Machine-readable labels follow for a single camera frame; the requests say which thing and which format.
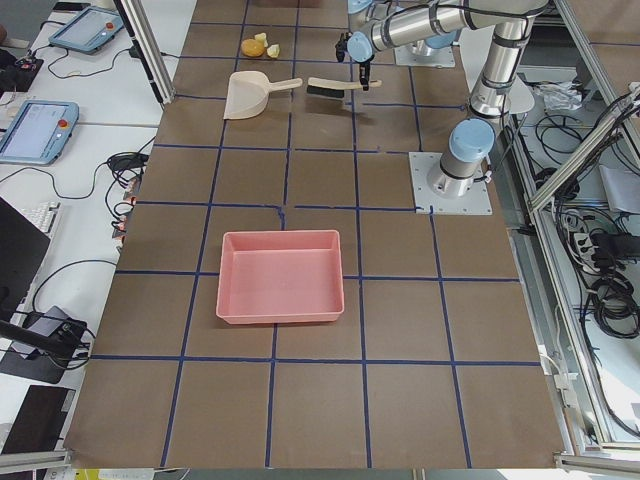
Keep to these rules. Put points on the crumpled white paper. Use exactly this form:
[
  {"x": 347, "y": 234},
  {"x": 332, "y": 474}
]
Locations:
[{"x": 560, "y": 96}]

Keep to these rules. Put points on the pale torn bread chunk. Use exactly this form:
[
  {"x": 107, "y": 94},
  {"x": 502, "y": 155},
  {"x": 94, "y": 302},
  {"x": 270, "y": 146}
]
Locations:
[{"x": 261, "y": 38}]

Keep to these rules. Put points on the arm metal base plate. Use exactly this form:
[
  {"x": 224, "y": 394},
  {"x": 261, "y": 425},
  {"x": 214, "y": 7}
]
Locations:
[
  {"x": 436, "y": 193},
  {"x": 420, "y": 54}
]

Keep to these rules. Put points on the blue teach pendant far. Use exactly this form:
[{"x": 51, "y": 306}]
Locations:
[{"x": 88, "y": 31}]

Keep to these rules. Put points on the beige plastic dustpan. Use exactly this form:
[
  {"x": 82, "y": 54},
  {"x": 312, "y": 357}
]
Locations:
[{"x": 248, "y": 93}]

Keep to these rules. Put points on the blue teach pendant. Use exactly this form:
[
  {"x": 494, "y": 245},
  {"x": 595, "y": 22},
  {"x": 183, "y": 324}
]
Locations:
[
  {"x": 39, "y": 132},
  {"x": 88, "y": 31}
]

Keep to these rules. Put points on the aluminium frame post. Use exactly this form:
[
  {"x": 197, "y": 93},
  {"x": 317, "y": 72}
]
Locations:
[{"x": 143, "y": 40}]

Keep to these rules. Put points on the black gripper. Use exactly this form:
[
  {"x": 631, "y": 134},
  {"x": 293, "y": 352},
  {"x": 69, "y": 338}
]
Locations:
[{"x": 364, "y": 68}]

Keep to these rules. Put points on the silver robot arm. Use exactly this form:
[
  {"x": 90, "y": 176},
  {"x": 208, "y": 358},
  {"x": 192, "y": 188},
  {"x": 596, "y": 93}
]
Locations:
[
  {"x": 376, "y": 26},
  {"x": 493, "y": 36}
]

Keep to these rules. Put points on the white power strip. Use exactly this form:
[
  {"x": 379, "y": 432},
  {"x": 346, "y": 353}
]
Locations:
[{"x": 584, "y": 251}]

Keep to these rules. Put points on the beige hand brush black bristles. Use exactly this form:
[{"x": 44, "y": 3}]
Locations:
[{"x": 335, "y": 89}]

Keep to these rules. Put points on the black laptop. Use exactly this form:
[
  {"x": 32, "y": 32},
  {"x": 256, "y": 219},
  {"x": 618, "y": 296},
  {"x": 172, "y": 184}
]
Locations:
[{"x": 23, "y": 248}]

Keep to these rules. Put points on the blue teach pendant near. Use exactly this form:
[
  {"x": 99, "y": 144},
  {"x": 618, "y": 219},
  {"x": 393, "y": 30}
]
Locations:
[{"x": 39, "y": 132}]

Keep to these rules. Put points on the pale bread chunk with crust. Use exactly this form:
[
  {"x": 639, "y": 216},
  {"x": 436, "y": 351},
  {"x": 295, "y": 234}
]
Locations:
[{"x": 273, "y": 51}]

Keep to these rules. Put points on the pink plastic bin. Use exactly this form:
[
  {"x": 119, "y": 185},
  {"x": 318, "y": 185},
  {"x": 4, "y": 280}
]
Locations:
[{"x": 269, "y": 277}]

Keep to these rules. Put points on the brown potato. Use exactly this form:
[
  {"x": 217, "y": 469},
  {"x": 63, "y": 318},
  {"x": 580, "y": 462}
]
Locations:
[{"x": 252, "y": 48}]

